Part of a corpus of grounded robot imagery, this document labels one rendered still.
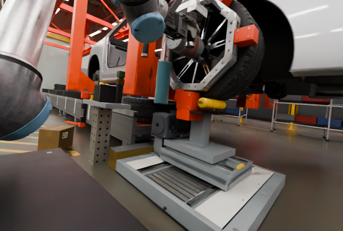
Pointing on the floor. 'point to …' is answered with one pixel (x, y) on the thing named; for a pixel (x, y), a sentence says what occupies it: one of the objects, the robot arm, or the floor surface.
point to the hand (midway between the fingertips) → (194, 29)
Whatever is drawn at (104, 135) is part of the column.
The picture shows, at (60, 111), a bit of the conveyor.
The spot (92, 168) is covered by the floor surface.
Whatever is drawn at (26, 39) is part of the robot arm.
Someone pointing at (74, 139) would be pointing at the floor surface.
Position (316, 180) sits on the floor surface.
